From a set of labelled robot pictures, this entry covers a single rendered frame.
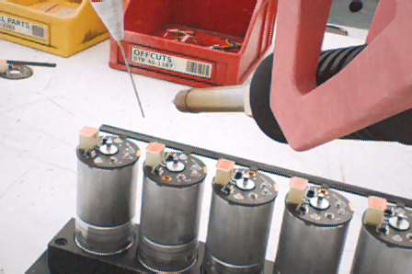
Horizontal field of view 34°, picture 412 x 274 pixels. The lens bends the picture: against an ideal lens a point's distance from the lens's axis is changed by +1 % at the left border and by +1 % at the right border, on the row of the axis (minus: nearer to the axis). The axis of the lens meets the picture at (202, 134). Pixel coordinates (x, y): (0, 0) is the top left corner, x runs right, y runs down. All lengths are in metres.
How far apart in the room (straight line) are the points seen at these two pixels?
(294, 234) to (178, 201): 0.04
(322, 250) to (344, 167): 0.17
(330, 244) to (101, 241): 0.09
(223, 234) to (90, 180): 0.06
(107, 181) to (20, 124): 0.17
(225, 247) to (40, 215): 0.12
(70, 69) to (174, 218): 0.26
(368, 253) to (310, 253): 0.02
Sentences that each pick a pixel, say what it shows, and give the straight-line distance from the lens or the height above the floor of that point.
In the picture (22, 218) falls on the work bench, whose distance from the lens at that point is 0.34.
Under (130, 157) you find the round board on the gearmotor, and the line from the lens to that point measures 0.26.
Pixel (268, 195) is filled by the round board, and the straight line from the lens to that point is 0.25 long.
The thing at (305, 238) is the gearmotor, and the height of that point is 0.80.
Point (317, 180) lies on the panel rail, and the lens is 0.26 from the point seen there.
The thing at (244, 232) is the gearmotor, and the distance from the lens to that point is 0.25.
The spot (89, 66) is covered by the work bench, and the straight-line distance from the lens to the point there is 0.51.
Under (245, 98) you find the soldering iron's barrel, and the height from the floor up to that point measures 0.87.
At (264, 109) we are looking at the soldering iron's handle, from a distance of 0.16.
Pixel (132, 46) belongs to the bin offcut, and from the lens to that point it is 0.49.
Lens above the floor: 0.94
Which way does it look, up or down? 27 degrees down
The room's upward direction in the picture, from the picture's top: 6 degrees clockwise
